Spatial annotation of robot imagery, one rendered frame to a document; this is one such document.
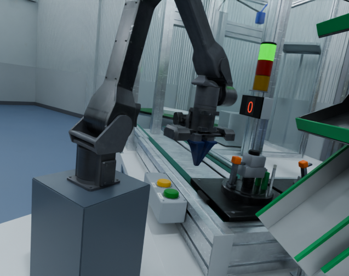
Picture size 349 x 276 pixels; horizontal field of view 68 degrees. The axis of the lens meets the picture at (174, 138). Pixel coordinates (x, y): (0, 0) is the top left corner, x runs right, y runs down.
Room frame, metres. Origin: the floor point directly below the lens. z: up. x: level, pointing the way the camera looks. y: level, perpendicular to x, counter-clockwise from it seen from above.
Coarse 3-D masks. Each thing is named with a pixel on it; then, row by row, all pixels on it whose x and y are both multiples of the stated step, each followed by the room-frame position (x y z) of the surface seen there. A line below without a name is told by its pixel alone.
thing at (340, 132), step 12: (348, 96) 0.48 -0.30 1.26; (324, 108) 0.47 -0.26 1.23; (336, 108) 0.47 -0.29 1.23; (348, 108) 0.48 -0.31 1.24; (300, 120) 0.45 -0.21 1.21; (312, 120) 0.47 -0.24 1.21; (324, 120) 0.47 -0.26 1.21; (336, 120) 0.45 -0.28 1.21; (348, 120) 0.43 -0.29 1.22; (312, 132) 0.42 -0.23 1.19; (324, 132) 0.39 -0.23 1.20; (336, 132) 0.37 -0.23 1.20; (348, 132) 0.35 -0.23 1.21; (348, 144) 0.35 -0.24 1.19
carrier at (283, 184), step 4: (300, 176) 0.80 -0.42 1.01; (268, 180) 0.82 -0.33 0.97; (276, 180) 0.84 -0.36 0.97; (280, 180) 0.85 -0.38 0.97; (284, 180) 0.85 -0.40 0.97; (288, 180) 0.86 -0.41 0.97; (292, 180) 0.86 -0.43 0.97; (296, 180) 0.81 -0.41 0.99; (268, 184) 0.79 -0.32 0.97; (276, 184) 0.80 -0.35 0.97; (280, 184) 0.80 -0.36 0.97; (284, 184) 0.81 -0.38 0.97; (288, 184) 0.82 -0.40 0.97; (292, 184) 0.82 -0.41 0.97; (272, 188) 0.77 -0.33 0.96; (276, 188) 0.76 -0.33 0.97; (280, 188) 0.76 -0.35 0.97; (284, 188) 0.77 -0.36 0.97; (280, 192) 0.74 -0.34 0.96
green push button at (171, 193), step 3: (165, 189) 0.63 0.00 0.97; (168, 189) 0.63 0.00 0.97; (171, 189) 0.63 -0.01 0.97; (174, 189) 0.64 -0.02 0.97; (165, 192) 0.61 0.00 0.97; (168, 192) 0.61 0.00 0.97; (171, 192) 0.62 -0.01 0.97; (174, 192) 0.62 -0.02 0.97; (177, 192) 0.62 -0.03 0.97; (165, 195) 0.61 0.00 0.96; (168, 195) 0.60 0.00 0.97; (171, 195) 0.60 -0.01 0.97; (174, 195) 0.61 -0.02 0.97; (177, 195) 0.61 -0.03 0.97
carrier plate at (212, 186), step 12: (192, 180) 0.74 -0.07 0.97; (204, 180) 0.75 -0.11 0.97; (216, 180) 0.76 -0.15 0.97; (204, 192) 0.66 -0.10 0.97; (216, 192) 0.66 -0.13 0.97; (276, 192) 0.72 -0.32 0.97; (216, 204) 0.59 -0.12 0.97; (228, 204) 0.59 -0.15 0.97; (240, 204) 0.60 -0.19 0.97; (228, 216) 0.53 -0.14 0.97; (240, 216) 0.54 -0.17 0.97; (252, 216) 0.55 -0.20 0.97
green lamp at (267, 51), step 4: (264, 44) 0.88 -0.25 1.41; (268, 44) 0.87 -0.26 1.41; (272, 44) 0.87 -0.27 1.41; (260, 48) 0.90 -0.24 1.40; (264, 48) 0.88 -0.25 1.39; (268, 48) 0.87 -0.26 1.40; (272, 48) 0.87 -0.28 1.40; (260, 52) 0.89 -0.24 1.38; (264, 52) 0.88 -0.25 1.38; (268, 52) 0.87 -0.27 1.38; (272, 52) 0.88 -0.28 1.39; (260, 56) 0.89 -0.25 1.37; (264, 56) 0.88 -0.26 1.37; (268, 56) 0.87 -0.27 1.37; (272, 56) 0.88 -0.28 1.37; (272, 60) 0.88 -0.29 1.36
